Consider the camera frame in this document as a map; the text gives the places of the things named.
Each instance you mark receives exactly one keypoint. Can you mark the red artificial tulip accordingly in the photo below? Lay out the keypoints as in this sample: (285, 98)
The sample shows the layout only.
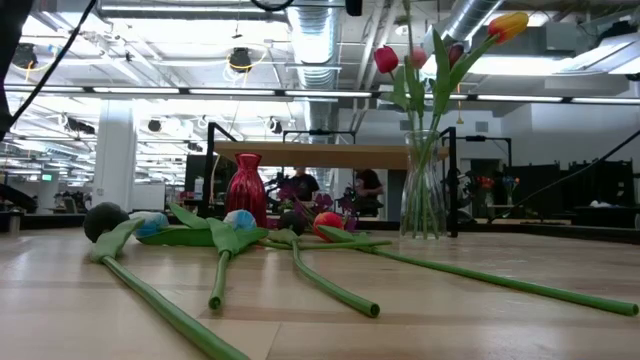
(386, 60)

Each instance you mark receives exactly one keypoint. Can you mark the pink artificial tulip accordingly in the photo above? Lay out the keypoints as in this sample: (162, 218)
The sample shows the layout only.
(419, 57)

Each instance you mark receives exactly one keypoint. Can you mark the yellow orange-tipped artificial tulip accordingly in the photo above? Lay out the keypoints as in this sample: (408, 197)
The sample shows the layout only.
(507, 27)

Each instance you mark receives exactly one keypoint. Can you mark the purple artificial flower bunch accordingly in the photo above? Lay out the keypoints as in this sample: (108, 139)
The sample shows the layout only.
(322, 201)

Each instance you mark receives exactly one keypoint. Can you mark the orange artificial tulip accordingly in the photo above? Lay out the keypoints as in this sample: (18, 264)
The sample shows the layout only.
(328, 226)

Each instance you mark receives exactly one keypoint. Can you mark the black artificial tulip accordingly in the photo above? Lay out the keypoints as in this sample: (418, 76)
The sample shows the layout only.
(104, 217)
(291, 221)

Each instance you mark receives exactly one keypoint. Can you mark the white and blue artificial tulip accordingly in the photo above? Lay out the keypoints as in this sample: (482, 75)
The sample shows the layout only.
(240, 219)
(149, 222)

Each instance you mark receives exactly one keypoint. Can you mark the long ceiling light bar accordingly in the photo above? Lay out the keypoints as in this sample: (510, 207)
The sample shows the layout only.
(230, 91)

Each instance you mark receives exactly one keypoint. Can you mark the person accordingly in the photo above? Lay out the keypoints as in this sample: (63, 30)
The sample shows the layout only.
(369, 186)
(305, 185)

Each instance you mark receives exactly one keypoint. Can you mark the clear glass vase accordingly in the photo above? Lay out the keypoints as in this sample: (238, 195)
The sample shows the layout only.
(422, 200)

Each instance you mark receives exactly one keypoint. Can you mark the red ribbed glass vase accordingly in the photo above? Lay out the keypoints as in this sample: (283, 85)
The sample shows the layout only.
(246, 190)

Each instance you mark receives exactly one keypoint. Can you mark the background flower bouquet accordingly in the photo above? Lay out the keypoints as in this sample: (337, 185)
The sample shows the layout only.
(485, 183)

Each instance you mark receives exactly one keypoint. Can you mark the white building column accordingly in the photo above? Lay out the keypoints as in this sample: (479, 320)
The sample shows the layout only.
(115, 160)

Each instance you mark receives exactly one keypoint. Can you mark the black partition screen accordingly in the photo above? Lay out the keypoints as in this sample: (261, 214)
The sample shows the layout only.
(610, 185)

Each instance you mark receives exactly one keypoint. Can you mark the green exit sign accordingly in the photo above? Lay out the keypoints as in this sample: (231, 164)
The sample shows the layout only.
(47, 177)

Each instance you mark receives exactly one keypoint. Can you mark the silver spiral air duct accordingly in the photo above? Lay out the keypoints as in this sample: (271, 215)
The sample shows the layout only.
(314, 45)

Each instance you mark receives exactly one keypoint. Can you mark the wooden shelf with black frame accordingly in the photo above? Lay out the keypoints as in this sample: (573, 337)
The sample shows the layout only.
(325, 155)

